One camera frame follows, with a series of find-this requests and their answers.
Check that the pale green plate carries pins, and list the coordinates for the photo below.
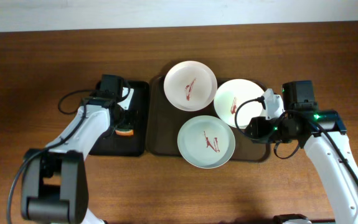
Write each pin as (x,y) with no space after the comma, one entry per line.
(206,142)

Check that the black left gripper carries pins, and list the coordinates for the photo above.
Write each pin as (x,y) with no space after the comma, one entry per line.
(126,125)

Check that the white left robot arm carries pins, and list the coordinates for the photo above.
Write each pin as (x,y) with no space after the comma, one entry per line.
(54,184)

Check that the black small tray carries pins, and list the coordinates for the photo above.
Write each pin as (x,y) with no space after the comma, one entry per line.
(110,144)

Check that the brown serving tray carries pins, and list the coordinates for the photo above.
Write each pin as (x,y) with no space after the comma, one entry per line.
(165,121)

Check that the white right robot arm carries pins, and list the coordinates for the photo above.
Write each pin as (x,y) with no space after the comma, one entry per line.
(326,144)

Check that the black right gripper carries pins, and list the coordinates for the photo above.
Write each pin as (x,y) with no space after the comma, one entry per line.
(258,129)

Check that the orange green sponge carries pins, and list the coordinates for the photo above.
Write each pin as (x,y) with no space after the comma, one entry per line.
(124,130)

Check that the cream plate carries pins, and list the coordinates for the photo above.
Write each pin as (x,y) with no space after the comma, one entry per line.
(230,95)

